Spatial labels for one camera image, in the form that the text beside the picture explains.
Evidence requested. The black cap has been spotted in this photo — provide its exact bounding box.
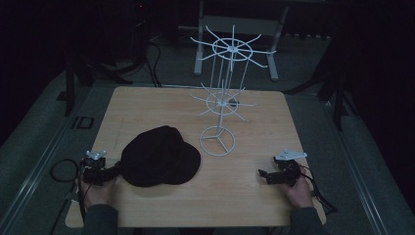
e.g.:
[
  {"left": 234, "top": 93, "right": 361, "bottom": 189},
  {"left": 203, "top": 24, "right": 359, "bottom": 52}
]
[{"left": 118, "top": 124, "right": 202, "bottom": 188}]

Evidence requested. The black floor cable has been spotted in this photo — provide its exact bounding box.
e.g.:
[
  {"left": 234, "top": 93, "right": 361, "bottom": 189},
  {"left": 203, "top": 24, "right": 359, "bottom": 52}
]
[{"left": 143, "top": 33, "right": 163, "bottom": 88}]

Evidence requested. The white wire hat rack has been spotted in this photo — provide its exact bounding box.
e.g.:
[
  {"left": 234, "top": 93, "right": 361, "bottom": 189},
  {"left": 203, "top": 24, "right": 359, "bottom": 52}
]
[{"left": 189, "top": 24, "right": 277, "bottom": 158}]

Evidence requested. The person's right hand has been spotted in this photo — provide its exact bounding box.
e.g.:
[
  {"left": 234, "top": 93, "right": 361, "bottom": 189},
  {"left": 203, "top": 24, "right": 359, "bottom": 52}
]
[{"left": 281, "top": 175, "right": 315, "bottom": 210}]

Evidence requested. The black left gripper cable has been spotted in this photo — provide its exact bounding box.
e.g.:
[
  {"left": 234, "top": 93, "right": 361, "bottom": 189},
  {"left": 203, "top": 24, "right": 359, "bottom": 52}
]
[{"left": 49, "top": 158, "right": 88, "bottom": 226}]

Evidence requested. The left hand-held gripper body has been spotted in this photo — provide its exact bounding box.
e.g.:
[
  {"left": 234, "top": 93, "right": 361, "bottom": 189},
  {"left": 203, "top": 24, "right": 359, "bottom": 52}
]
[{"left": 79, "top": 150, "right": 109, "bottom": 187}]

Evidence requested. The grey metal stand frame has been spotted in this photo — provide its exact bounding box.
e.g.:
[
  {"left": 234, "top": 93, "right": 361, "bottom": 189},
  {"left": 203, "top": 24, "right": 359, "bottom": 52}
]
[{"left": 193, "top": 0, "right": 291, "bottom": 82}]

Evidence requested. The person's left hand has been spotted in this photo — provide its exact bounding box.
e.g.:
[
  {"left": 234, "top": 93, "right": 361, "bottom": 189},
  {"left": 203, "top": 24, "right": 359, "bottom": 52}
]
[{"left": 79, "top": 175, "right": 117, "bottom": 210}]

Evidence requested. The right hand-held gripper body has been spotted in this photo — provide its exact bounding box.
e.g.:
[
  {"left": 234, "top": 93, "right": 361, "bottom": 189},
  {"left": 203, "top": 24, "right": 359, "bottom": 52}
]
[{"left": 271, "top": 149, "right": 309, "bottom": 186}]

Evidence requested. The black rectangular floor bracket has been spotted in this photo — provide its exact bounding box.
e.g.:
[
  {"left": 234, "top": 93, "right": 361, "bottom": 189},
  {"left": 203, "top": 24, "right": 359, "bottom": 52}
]
[{"left": 70, "top": 115, "right": 96, "bottom": 130}]

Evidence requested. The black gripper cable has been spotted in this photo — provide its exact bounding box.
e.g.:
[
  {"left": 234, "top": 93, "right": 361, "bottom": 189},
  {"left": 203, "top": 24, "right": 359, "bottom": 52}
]
[
  {"left": 49, "top": 158, "right": 88, "bottom": 226},
  {"left": 297, "top": 164, "right": 339, "bottom": 215}
]

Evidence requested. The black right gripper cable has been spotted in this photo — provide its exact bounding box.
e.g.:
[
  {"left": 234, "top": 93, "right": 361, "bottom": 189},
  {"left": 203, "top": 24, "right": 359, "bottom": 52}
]
[{"left": 297, "top": 164, "right": 339, "bottom": 215}]

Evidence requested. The black tripod stand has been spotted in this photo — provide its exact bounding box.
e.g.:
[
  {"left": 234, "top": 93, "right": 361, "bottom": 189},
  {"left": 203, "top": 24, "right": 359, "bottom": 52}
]
[
  {"left": 57, "top": 19, "right": 149, "bottom": 118},
  {"left": 282, "top": 62, "right": 358, "bottom": 132}
]

